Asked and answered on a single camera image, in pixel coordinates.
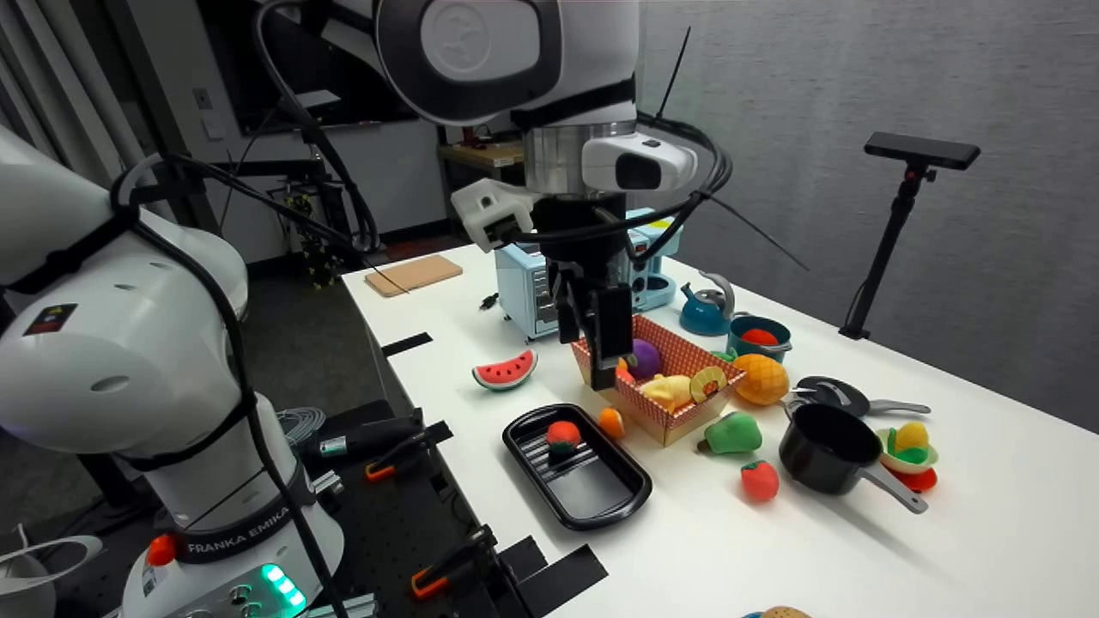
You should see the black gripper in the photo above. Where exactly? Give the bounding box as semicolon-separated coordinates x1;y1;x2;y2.
530;193;637;395

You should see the yellow toy banana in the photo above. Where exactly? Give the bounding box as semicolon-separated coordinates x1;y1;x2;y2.
636;372;697;416

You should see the purple toy eggplant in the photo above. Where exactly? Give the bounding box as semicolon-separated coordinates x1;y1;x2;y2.
628;337;666;384

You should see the light blue toaster oven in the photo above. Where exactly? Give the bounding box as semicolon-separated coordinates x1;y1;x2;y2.
489;211;686;343

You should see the toy watermelon slice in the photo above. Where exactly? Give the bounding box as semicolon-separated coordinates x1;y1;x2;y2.
470;347;542;395

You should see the blue toy kettle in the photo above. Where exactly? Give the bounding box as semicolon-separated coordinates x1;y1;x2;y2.
675;272;737;339

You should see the red toy tomato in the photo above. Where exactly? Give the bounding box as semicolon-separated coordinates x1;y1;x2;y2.
542;416;587;453

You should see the yellow toy pineapple slice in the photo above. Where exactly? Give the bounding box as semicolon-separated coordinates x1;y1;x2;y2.
682;362;730;406

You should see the red tray with toy food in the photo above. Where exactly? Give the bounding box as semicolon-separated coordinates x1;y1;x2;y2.
567;314;741;449

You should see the black grill tray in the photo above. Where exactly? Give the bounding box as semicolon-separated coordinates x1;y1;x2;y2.
496;401;657;533

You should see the teal toy pot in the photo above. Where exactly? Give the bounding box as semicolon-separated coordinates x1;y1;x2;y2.
723;314;795;364

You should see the large orange toy fruit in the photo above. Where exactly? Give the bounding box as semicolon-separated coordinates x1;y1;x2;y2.
729;352;794;414

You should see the brown wooden board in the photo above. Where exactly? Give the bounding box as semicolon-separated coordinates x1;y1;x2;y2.
361;256;467;301

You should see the small black tape strip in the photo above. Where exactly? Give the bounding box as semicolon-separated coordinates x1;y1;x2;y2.
382;329;434;362

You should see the wooden background desk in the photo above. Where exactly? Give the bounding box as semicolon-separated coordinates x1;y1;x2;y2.
439;133;530;178

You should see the red toy strawberry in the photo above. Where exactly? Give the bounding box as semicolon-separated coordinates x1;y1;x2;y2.
737;458;784;509

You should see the large black tape patch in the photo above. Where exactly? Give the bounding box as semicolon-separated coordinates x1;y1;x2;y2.
494;533;611;618

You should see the black saucepan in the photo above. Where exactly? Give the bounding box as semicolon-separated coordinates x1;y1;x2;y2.
776;401;934;518

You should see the yellow green red toy stack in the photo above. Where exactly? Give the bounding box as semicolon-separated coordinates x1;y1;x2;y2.
875;418;944;498

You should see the black stand pole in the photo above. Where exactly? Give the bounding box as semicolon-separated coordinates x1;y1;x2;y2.
836;130;984;343

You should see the white round object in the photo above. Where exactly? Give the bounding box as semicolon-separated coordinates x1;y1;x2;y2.
0;529;106;618

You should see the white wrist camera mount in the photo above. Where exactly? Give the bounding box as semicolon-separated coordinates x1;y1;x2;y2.
447;176;542;252

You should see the black clamp orange handle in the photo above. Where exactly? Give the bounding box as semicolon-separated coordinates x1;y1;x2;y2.
361;418;456;489
407;525;496;606

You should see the black teal handle tool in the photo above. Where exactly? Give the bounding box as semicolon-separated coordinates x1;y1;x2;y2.
299;414;422;467

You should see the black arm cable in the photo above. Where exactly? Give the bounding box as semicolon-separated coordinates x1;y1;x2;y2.
106;0;386;618

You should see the black wall monitor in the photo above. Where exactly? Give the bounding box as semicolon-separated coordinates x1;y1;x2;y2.
195;0;391;130

